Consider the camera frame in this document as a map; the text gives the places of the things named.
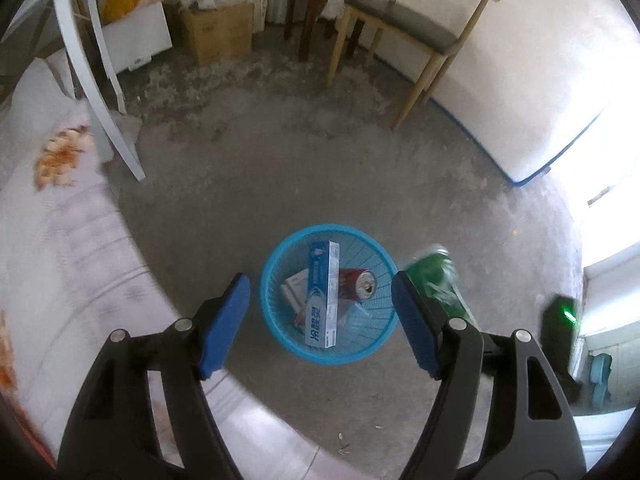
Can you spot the long white blue toothpaste box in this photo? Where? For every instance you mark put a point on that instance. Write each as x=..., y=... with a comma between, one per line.
x=322, y=310

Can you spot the white sack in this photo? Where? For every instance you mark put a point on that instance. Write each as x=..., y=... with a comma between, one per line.
x=45, y=85

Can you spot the brown cardboard box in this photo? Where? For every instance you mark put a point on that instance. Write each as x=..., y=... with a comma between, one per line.
x=215, y=35

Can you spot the blue plastic basket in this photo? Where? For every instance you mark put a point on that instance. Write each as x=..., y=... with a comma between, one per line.
x=300, y=355

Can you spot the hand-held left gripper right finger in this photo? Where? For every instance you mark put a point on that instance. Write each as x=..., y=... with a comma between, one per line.
x=415, y=320

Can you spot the green label plastic bottle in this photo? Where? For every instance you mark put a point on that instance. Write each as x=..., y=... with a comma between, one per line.
x=435, y=280

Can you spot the red drink can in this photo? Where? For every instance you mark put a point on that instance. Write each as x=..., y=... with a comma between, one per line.
x=352, y=280

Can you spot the white cabinet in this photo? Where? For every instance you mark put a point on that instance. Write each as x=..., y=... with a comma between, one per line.
x=145, y=35

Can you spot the teal plastic object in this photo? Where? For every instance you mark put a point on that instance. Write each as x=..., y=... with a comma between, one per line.
x=600, y=375

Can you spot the white side table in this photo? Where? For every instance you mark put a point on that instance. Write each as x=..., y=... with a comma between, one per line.
x=85, y=60

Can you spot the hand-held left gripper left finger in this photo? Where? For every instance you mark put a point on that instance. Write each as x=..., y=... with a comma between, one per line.
x=225, y=325

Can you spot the wooden chair with dark seat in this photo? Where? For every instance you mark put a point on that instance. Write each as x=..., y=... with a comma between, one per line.
x=410, y=20

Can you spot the orange white medicine box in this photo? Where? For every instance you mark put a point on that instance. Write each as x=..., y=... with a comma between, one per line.
x=295, y=285

